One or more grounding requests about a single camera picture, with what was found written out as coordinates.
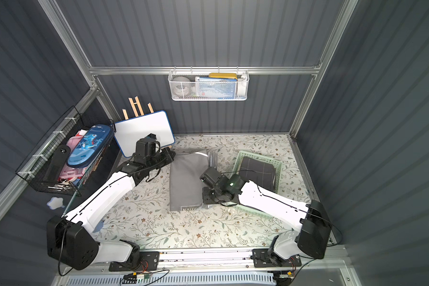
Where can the black wire wall basket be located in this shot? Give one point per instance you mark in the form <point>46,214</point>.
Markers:
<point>34,170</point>

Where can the white board on easel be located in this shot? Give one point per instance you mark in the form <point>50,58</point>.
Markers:
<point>128,132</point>

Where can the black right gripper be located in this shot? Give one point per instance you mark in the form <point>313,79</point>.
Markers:
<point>207,195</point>

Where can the pink item in wire basket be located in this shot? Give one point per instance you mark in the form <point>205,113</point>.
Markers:
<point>69,174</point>

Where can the white tape roll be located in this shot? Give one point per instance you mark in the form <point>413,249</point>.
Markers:
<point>180,87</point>

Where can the white mesh hanging basket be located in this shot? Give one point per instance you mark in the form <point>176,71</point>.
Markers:
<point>242,87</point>

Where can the mint green plastic basket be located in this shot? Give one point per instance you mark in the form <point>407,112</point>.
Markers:
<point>277,164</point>

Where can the blue packet in mesh basket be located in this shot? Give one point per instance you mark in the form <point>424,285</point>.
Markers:
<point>214,88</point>

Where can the plain grey pillowcase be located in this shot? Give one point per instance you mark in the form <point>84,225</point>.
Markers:
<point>186,187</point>

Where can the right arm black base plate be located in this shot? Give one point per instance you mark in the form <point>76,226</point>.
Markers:
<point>264,258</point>

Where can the dark grey checked pillowcase back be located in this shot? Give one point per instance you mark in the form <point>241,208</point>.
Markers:
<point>264,174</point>

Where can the blue shark pencil case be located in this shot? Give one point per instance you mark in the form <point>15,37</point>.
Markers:
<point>90,146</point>

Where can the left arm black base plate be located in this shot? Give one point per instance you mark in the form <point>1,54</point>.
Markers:
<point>150,261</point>

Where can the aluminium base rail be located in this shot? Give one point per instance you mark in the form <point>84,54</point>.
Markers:
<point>215,258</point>

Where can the floral table mat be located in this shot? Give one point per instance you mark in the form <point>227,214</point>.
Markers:
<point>143,215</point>

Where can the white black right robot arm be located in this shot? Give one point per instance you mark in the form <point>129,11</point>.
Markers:
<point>310,224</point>

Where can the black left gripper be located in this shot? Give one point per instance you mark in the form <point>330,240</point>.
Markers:
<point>166,155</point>

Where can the black object in wire basket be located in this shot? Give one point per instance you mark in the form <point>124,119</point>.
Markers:
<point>59,159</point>

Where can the yellow item in mesh basket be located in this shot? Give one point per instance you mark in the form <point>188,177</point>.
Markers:
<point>232,76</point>

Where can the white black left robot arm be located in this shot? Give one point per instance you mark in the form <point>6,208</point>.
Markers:
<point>69,238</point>

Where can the white flower-shaped hook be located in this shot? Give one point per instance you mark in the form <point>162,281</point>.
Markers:
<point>56,203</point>

